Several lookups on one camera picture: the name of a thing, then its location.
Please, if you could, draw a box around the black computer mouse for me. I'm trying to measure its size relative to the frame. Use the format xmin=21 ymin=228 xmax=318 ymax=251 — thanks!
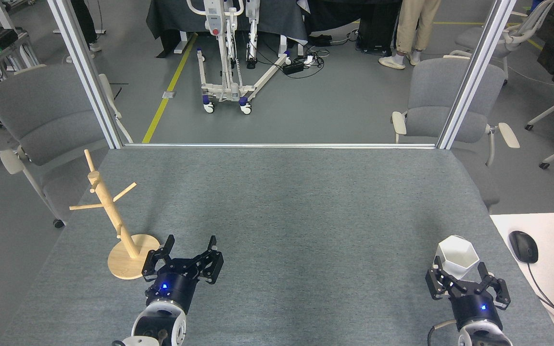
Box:
xmin=509 ymin=231 xmax=539 ymax=264

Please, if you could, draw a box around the table with dark cloth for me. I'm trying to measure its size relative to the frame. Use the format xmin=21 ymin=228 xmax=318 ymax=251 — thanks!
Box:
xmin=146 ymin=0 xmax=309 ymax=58

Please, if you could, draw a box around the person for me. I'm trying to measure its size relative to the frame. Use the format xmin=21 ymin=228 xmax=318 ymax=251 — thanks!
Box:
xmin=67 ymin=0 xmax=102 ymax=63
xmin=378 ymin=0 xmax=443 ymax=71

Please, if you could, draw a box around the white hexagonal cup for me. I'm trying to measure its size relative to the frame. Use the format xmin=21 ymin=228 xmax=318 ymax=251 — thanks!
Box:
xmin=432 ymin=235 xmax=480 ymax=282

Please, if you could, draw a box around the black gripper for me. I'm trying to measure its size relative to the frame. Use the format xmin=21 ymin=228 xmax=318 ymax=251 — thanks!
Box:
xmin=142 ymin=235 xmax=224 ymax=313
xmin=426 ymin=262 xmax=511 ymax=332

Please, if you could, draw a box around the grey chair with cream armrests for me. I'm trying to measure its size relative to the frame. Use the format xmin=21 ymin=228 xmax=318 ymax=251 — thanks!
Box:
xmin=391 ymin=56 xmax=520 ymax=212
xmin=0 ymin=64 xmax=133 ymax=229

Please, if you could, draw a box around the black case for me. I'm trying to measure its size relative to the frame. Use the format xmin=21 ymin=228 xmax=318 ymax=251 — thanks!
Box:
xmin=358 ymin=17 xmax=400 ymax=53

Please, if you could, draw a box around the silver frame post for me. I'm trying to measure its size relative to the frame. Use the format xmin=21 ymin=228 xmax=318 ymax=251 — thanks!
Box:
xmin=48 ymin=0 xmax=124 ymax=149
xmin=437 ymin=0 xmax=517 ymax=149

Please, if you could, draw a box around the white stand on wheels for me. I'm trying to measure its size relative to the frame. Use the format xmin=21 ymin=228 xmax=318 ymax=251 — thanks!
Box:
xmin=187 ymin=0 xmax=293 ymax=114

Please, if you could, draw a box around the wooden cup rack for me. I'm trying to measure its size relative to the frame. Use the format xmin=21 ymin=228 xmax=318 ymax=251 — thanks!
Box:
xmin=69 ymin=149 xmax=162 ymax=280

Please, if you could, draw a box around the silver frame crossbar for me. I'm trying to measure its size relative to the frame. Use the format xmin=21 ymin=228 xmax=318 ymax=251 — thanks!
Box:
xmin=123 ymin=143 xmax=437 ymax=149

